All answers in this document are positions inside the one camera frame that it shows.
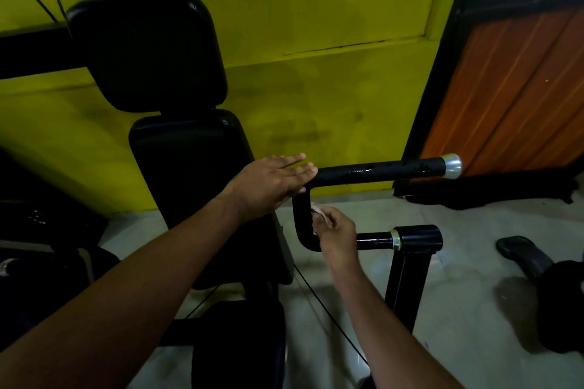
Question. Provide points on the black round seat pad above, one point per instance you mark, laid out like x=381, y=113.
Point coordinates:
x=237, y=347

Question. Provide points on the white cleaning wipe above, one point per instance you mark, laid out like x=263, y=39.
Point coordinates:
x=321, y=213

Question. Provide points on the grey leg machine frame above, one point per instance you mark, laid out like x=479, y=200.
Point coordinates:
x=524, y=252

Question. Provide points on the person's right forearm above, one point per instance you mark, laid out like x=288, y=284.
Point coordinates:
x=388, y=338

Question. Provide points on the black head pad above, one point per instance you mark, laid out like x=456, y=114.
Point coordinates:
x=146, y=51

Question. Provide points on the person's right hand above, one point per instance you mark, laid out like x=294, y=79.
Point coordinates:
x=337, y=233

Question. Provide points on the dark weight stack housing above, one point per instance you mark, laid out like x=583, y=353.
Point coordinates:
x=36, y=229

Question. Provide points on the black back pad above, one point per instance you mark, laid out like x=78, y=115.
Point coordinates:
x=191, y=165

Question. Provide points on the black machine base frame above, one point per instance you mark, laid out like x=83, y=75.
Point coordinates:
x=410, y=274

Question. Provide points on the person's left forearm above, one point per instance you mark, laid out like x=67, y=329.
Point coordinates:
x=114, y=302

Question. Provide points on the person's left hand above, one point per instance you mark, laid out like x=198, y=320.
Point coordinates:
x=269, y=183

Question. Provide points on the orange black edged panel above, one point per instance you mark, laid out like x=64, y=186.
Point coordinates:
x=515, y=97

